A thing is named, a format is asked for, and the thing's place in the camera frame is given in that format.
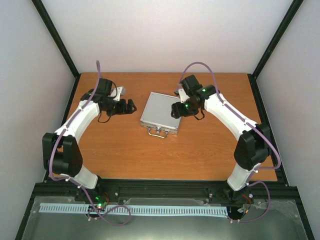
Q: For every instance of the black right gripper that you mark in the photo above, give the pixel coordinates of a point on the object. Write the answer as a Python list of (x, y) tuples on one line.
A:
[(178, 112)]

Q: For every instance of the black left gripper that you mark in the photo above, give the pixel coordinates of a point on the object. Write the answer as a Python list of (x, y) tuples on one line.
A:
[(123, 110)]

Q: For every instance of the aluminium poker case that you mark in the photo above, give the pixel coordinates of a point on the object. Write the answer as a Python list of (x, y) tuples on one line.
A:
[(156, 116)]

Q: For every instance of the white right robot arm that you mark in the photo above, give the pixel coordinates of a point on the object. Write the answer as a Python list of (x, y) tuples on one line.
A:
[(252, 147)]

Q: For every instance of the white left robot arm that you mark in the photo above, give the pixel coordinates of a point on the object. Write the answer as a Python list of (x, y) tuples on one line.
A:
[(62, 157)]

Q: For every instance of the black aluminium frame rail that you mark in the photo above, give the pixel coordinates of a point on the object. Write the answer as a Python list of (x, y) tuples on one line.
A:
[(119, 189)]

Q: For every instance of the white cable duct strip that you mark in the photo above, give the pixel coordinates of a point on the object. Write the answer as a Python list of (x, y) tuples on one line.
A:
[(139, 210)]

